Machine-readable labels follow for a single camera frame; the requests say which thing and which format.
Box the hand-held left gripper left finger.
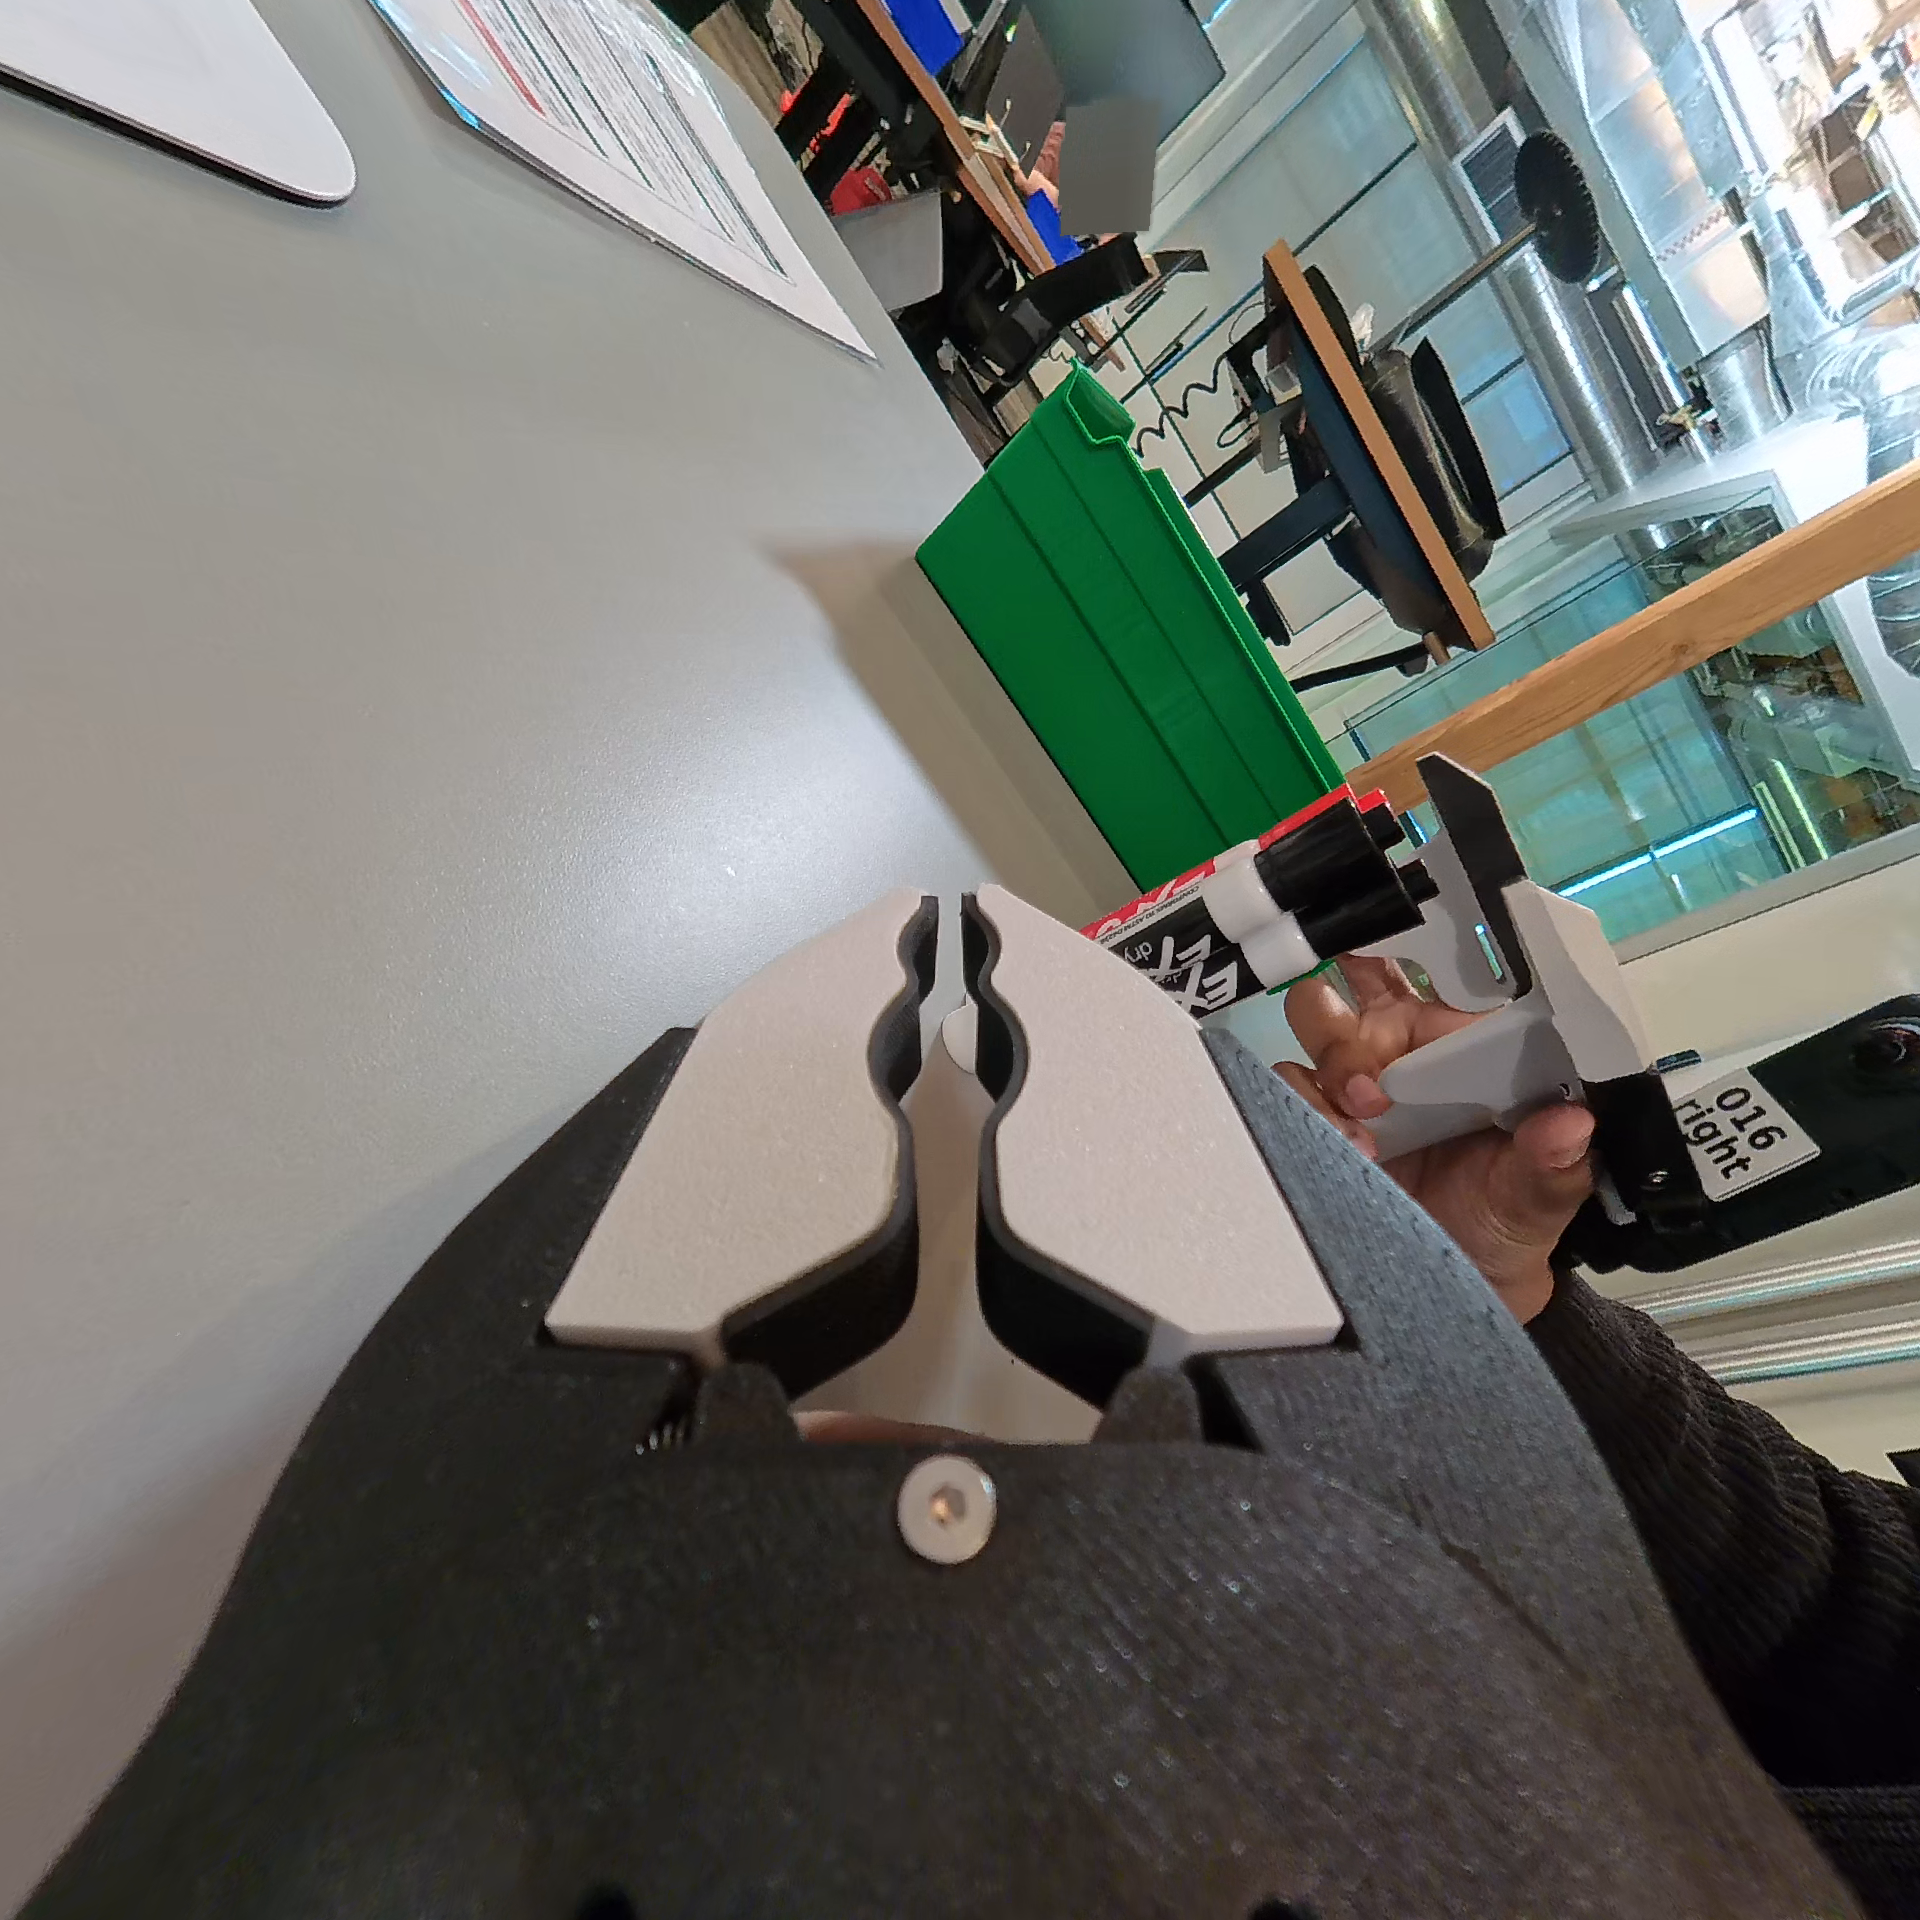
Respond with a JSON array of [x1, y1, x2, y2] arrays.
[[540, 889, 939, 1409]]

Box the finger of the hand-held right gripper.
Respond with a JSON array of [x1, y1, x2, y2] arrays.
[[1413, 753, 1654, 1087], [1366, 1012, 1593, 1167]]

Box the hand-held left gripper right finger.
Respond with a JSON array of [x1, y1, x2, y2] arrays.
[[957, 889, 1348, 1415]]

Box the black dry erase marker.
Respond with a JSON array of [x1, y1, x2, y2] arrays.
[[1187, 816, 1424, 933], [1098, 876, 1439, 1030]]

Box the red dry erase marker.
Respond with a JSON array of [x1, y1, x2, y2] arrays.
[[1079, 786, 1395, 945]]

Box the person's right forearm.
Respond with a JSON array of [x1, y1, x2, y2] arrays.
[[1519, 1273, 1920, 1920]]

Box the person's right hand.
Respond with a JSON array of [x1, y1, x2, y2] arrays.
[[1273, 950, 1601, 1324]]

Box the wooden handrail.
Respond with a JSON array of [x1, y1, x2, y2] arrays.
[[1348, 459, 1920, 816]]

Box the wooden-top desk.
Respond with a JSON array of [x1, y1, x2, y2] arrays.
[[1263, 237, 1500, 656]]

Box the green plastic bin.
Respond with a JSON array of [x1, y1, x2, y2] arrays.
[[914, 364, 1348, 906]]

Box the black round pole fixture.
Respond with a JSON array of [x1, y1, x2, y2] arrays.
[[1447, 130, 1604, 288]]

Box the laminated instruction sheet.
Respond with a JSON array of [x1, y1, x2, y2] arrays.
[[368, 0, 884, 364]]

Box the white tablet stand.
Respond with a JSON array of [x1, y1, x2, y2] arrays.
[[0, 0, 357, 207]]

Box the silver ventilation duct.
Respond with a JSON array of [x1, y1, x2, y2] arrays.
[[1358, 0, 1920, 515]]

